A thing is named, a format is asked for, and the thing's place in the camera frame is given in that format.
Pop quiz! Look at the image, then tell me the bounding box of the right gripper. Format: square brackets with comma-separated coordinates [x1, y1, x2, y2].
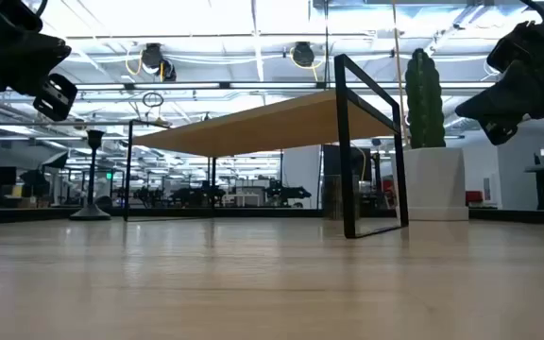
[454, 0, 544, 146]

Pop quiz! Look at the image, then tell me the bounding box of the black candlestick holder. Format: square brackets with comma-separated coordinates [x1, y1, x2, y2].
[68, 129, 112, 222]

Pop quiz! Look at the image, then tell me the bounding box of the green cactus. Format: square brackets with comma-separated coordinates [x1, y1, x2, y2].
[403, 47, 447, 150]

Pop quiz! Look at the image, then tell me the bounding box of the white hexagonal plant pot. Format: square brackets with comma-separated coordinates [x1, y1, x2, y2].
[391, 146, 470, 222]

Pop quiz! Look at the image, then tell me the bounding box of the black screen panel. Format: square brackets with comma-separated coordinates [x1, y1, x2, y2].
[321, 144, 372, 183]

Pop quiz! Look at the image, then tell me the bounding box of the ceiling cord reel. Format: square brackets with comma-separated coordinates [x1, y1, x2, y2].
[141, 42, 178, 82]
[292, 41, 316, 68]

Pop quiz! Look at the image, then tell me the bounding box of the wooden shelf riser black frame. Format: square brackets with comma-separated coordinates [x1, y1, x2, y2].
[123, 53, 410, 240]

